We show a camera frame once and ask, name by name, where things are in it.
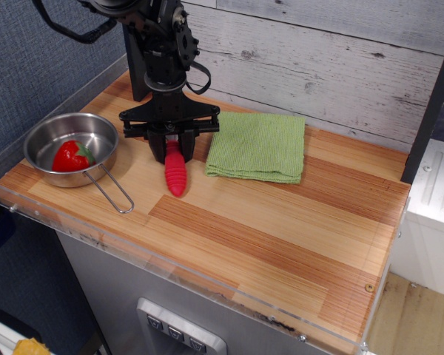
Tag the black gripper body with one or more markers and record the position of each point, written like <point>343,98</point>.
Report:
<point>170,113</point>

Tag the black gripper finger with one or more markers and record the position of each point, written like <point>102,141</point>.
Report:
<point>158,144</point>
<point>187,144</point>

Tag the red-handled metal fork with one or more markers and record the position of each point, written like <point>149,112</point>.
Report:
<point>175,168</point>

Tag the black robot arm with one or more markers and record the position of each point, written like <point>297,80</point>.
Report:
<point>161,50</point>

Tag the small steel saucepan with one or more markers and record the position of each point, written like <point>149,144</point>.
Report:
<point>96,133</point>

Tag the folded green cloth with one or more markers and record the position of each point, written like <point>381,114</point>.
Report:
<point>258,146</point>

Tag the red toy strawberry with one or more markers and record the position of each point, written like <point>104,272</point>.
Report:
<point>72,156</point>

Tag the clear acrylic table guard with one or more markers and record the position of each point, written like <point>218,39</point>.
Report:
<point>269,268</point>

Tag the silver dispenser button panel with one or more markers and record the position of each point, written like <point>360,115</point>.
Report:
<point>169,333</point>

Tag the yellow and black object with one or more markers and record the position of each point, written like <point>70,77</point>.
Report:
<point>26,347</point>

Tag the white cabinet with metal top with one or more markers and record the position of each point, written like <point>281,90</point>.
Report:
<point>418,251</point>

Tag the black left frame post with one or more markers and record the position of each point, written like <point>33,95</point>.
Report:
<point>137,66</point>

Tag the black frame post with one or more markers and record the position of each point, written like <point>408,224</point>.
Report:
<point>425,130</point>
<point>137,66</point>

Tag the black right frame post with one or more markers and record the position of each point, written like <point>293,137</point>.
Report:
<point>425,130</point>

